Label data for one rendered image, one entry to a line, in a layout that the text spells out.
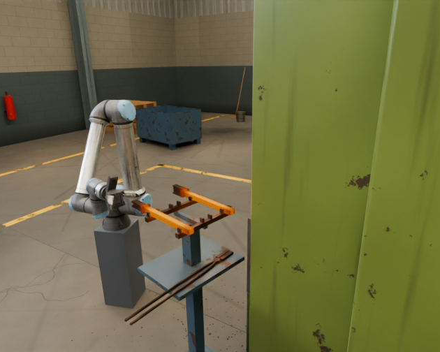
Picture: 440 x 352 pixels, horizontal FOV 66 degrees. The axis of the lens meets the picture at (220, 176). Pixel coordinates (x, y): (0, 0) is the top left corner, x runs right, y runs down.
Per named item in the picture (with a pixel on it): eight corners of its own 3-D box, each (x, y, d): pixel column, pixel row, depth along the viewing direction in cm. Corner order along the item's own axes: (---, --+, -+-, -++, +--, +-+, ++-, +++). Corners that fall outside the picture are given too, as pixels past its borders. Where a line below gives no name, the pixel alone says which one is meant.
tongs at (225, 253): (130, 326, 119) (130, 323, 119) (123, 321, 121) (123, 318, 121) (233, 253, 163) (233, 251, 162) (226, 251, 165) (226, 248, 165)
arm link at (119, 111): (133, 207, 231) (116, 97, 203) (155, 210, 225) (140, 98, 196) (119, 218, 218) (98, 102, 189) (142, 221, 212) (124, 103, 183)
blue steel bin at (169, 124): (138, 142, 737) (134, 108, 714) (167, 136, 792) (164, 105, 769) (172, 150, 658) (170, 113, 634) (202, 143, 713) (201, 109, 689)
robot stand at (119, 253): (105, 304, 243) (93, 230, 223) (119, 286, 263) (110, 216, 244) (133, 309, 238) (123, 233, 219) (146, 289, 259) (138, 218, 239)
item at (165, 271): (137, 271, 154) (137, 267, 153) (202, 239, 181) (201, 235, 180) (179, 301, 134) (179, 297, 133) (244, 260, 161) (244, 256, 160)
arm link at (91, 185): (101, 191, 192) (98, 174, 189) (112, 197, 184) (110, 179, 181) (85, 195, 186) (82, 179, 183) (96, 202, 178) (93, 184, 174)
